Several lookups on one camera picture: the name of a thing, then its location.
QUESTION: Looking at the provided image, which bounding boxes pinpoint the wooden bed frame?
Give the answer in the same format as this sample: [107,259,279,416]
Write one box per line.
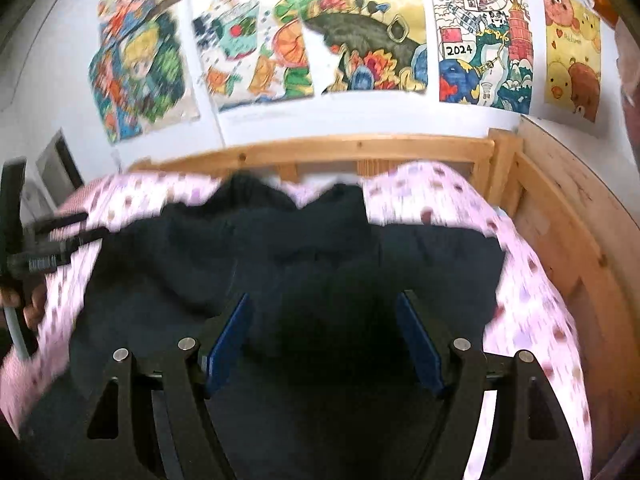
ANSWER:
[132,119,639,479]

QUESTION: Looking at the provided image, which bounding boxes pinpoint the red hair girl drawing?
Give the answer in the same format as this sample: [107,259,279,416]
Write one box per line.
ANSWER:
[98,0,156,48]

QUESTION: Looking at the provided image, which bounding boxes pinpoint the swimming girl drawing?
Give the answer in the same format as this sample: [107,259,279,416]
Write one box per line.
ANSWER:
[89,44,142,144]

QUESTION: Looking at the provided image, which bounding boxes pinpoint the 2024 dragon drawing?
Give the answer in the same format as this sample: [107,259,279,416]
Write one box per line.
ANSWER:
[432,0,534,114]

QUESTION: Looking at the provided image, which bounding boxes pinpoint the yellow bear chick drawing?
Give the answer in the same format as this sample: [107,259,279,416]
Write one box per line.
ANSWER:
[544,0,602,124]

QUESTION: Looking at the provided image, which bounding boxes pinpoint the dark navy jacket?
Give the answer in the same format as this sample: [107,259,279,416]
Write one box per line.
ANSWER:
[21,174,504,479]

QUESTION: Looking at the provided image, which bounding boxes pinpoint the white fish cup drawing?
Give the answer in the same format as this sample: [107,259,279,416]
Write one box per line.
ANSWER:
[189,0,314,110]

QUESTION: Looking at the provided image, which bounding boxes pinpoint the dark hill landscape drawing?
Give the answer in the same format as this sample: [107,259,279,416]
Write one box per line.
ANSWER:
[298,0,428,93]

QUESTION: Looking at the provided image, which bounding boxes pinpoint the blond boy drawing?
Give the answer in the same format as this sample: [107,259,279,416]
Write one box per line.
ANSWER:
[119,9,200,133]

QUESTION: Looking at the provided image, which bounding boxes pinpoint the pink apple print quilt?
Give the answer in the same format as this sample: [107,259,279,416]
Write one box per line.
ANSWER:
[1,162,593,478]

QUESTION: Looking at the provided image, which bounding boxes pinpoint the person left hand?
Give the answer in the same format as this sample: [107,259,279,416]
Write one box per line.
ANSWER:
[1,283,47,333]

